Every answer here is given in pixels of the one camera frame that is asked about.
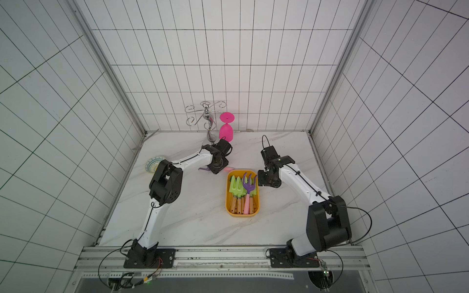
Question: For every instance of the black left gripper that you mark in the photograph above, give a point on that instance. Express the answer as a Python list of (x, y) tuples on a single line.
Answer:
[(215, 171)]

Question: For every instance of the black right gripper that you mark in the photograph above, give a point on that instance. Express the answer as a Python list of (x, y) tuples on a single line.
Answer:
[(267, 179)]

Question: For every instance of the purple rake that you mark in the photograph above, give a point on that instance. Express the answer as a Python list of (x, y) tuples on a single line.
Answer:
[(226, 169), (249, 184)]

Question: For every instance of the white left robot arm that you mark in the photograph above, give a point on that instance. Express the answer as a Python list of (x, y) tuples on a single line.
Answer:
[(165, 186)]

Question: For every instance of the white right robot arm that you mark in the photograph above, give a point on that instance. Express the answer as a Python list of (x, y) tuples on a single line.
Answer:
[(327, 223)]

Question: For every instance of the yellow storage box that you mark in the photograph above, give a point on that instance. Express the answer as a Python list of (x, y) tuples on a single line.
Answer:
[(240, 173)]

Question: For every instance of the pink plastic goblet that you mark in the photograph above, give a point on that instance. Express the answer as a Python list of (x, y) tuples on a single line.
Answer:
[(226, 132)]

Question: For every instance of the chrome cup holder stand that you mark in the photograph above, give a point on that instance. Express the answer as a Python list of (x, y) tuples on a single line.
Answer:
[(208, 113)]

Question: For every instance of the blue yellow patterned bowl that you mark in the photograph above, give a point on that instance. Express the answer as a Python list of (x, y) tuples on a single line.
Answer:
[(152, 164)]

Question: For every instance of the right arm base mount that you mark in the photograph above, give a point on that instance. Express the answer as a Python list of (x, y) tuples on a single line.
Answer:
[(286, 258)]

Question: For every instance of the aluminium front rail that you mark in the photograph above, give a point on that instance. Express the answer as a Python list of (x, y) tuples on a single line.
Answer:
[(213, 261)]

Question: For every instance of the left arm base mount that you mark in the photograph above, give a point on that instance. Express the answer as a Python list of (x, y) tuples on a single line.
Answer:
[(139, 257)]

